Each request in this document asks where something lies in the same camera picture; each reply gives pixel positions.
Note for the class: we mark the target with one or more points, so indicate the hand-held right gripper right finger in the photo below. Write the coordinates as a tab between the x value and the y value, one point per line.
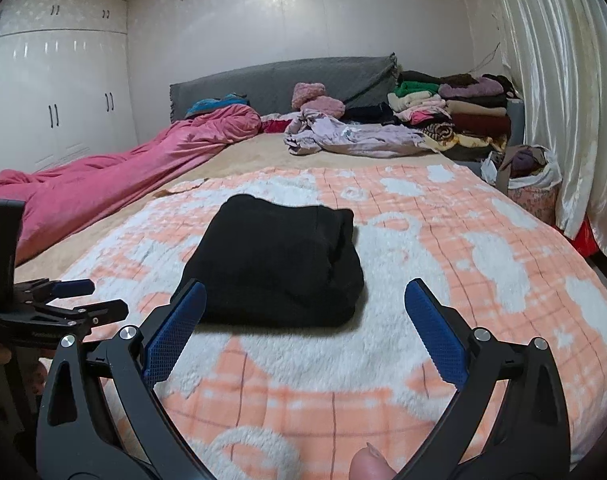
433	330

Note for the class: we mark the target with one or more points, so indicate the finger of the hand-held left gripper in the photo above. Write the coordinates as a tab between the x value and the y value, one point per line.
103	310
73	287

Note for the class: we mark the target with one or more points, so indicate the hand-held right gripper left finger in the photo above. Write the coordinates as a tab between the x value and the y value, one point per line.
176	330

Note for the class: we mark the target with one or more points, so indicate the black sweater with orange cuffs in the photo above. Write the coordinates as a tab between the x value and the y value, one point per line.
273	260

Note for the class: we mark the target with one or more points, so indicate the white plastic bag of clothes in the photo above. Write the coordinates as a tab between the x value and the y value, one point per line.
548	175

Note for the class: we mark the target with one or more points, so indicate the stack of folded clothes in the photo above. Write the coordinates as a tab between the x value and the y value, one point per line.
473	120

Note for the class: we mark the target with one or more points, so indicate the person's left hand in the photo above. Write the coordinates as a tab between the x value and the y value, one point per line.
38	380

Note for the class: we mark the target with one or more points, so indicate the person's right hand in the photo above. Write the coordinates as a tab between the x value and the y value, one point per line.
371	465

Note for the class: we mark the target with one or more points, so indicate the pink checked bear blanket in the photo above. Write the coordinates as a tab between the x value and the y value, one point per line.
433	220

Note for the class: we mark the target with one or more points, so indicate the pink quilt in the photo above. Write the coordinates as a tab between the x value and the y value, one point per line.
108	175

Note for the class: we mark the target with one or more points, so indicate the pink floral bag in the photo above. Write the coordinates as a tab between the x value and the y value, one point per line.
533	205

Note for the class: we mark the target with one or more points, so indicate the red plastic bag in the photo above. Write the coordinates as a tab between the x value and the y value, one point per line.
586	237

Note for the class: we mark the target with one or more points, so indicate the white wardrobe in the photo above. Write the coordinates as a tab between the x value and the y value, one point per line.
58	85

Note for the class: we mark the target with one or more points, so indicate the crumpled lilac garment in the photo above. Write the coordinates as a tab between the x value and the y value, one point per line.
353	137

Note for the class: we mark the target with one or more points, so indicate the grey bedside panel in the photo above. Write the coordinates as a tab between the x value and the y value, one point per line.
516	125

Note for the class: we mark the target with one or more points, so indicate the blue patterned cloth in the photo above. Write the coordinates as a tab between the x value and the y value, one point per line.
208	106

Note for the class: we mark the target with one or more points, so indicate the dark red cloth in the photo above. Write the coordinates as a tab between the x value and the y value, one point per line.
276	124

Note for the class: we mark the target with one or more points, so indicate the grey headboard cover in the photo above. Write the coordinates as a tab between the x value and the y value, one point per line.
263	85

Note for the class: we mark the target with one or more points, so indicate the white satin curtain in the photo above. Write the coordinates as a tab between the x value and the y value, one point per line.
558	85

